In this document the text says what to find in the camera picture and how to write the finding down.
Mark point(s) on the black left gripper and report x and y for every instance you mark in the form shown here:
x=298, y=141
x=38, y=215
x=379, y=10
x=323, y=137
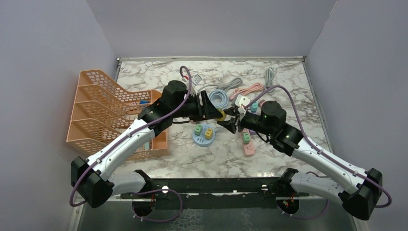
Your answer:
x=209, y=110

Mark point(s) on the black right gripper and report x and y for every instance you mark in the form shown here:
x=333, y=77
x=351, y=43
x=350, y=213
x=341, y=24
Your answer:
x=230, y=124

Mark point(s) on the green charger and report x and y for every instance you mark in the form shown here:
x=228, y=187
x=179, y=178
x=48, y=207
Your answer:
x=198, y=130

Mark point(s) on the yellow olive charger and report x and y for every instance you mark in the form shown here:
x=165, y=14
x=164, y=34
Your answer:
x=223, y=115
x=208, y=133

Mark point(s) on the teal charger adapter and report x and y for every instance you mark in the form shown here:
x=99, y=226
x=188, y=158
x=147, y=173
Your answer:
x=254, y=107

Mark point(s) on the pink brown charger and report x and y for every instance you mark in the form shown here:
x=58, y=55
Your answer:
x=261, y=103

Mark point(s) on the green charger adapter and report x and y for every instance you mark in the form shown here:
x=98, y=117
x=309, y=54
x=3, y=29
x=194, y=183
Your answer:
x=246, y=138

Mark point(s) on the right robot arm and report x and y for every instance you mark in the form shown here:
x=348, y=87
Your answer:
x=359, y=191

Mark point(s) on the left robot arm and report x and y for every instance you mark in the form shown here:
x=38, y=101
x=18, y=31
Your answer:
x=93, y=178

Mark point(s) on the blue round power socket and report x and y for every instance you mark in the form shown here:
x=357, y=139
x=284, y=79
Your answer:
x=200, y=140

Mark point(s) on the pink power strip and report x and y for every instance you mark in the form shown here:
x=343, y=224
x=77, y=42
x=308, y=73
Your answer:
x=249, y=149

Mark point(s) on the orange plastic file organizer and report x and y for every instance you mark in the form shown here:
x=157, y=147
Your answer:
x=102, y=110

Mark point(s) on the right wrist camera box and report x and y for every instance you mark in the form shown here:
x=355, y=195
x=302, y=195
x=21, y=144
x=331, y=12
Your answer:
x=240, y=101

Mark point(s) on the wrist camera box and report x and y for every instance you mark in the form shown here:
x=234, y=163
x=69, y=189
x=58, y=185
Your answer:
x=196, y=79
x=240, y=101

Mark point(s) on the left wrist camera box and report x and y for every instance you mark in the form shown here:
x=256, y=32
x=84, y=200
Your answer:
x=196, y=79

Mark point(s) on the black metal base rail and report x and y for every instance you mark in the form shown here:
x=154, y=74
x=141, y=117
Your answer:
x=214, y=193

